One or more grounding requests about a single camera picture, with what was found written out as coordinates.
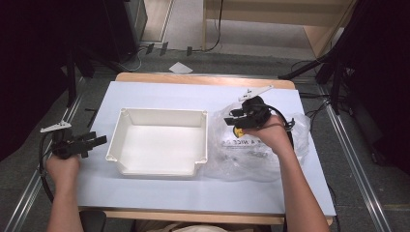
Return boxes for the black stool seat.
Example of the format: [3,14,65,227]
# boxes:
[78,210,107,232]

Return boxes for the black hanging cable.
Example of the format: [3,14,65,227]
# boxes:
[204,0,224,53]

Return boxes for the wooden shelf unit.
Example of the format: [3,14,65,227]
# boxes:
[201,0,360,60]

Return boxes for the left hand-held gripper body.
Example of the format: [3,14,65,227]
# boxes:
[40,120,89,160]

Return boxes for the clear plastic bag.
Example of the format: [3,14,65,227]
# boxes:
[203,101,312,182]

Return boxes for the white plastic tray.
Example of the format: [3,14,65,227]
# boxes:
[104,107,209,178]

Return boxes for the black metal stand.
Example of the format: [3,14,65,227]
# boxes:
[278,47,347,115]
[65,46,96,108]

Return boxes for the black floor cables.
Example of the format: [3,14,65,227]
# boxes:
[298,92,333,130]

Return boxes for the white paper sheet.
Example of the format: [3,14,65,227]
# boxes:
[168,61,194,74]

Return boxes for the metal floor rail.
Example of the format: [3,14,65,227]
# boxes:
[2,76,87,232]
[317,81,394,232]

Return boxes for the hand-held gripper cable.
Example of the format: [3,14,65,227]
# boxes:
[266,103,296,150]
[38,130,56,205]

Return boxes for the person's right hand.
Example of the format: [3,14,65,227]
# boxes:
[243,114,294,158]

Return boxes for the black cabinet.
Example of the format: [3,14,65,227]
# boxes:
[102,0,149,64]

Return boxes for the person's left hand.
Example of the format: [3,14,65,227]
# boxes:
[45,154,82,191]

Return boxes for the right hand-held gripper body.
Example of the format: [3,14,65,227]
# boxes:
[238,84,276,131]

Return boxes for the right hand-held gripper cable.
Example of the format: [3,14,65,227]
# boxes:
[266,103,296,150]

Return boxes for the pale blue table mat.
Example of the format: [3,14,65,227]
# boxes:
[75,80,337,218]

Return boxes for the left hand-held gripper cable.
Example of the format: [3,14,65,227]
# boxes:
[38,130,56,205]

